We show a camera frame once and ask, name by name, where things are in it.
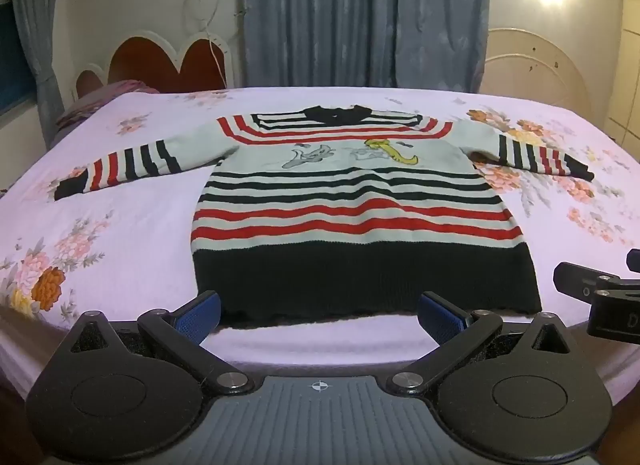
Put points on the narrow blue-grey curtain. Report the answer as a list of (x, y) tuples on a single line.
[(42, 45)]

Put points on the cream arched footboard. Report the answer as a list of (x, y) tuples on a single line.
[(535, 70)]

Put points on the pink striped pillow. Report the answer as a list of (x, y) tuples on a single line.
[(95, 100)]

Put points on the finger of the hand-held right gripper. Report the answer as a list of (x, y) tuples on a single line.
[(575, 280)]

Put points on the wide blue-grey curtain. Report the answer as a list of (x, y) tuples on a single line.
[(365, 15)]

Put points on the striped knit sweater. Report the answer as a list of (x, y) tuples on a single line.
[(345, 215)]

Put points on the red heart-shaped headboard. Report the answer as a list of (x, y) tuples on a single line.
[(165, 62)]

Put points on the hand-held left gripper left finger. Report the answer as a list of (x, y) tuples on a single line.
[(201, 317)]

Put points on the floral pink bed sheet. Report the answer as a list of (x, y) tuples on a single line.
[(140, 225)]

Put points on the window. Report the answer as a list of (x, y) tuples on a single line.
[(14, 60)]

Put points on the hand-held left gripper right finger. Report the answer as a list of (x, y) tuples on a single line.
[(440, 317)]

